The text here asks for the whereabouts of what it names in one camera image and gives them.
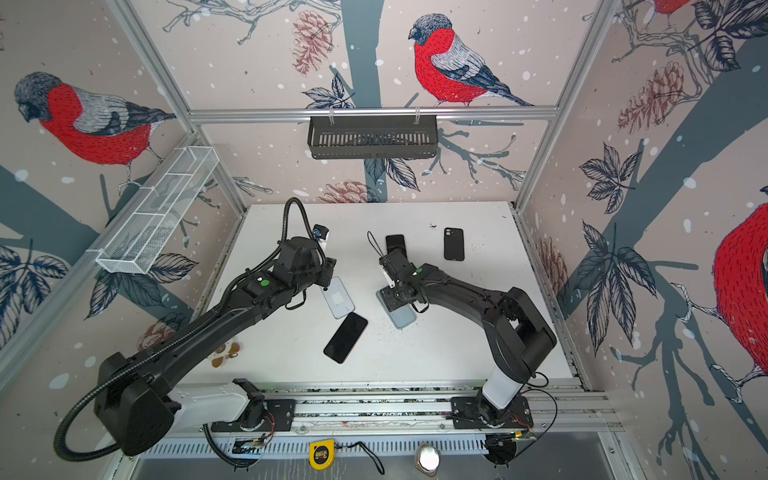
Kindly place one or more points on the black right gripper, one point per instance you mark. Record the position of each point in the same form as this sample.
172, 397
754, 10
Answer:
390, 298

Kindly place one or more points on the light blue phone case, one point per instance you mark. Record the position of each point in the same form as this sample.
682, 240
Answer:
401, 317

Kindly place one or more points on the pink phone case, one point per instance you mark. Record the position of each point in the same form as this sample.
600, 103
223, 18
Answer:
395, 243

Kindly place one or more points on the black screen phone purple case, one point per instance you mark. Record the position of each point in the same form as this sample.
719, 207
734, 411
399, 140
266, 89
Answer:
345, 338

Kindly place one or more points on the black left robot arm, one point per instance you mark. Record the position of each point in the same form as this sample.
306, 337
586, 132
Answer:
132, 398

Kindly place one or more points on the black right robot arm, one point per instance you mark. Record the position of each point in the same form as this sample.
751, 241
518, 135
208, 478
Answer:
519, 337

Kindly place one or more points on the round shiny lamp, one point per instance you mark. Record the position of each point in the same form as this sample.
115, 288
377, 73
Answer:
427, 460

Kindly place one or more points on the yellow tape measure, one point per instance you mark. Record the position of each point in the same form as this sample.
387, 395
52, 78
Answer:
322, 454

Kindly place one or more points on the brown paw shaped toy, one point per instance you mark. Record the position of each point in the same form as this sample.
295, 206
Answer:
224, 353

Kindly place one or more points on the white phone camera up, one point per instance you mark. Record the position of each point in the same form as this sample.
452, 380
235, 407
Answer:
338, 299

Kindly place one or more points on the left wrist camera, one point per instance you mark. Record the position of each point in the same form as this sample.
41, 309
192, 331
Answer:
320, 234

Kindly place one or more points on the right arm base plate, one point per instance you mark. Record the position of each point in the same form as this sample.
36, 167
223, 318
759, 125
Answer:
478, 413

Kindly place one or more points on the black wire wall basket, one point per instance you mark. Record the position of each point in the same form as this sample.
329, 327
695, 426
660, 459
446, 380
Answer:
373, 137

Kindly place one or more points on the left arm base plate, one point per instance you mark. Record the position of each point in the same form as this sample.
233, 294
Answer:
265, 416

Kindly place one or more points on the white mesh wall shelf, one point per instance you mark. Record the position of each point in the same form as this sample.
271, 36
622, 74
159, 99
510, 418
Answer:
142, 237

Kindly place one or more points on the horizontal aluminium rail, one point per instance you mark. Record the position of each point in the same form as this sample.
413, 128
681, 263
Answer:
501, 113

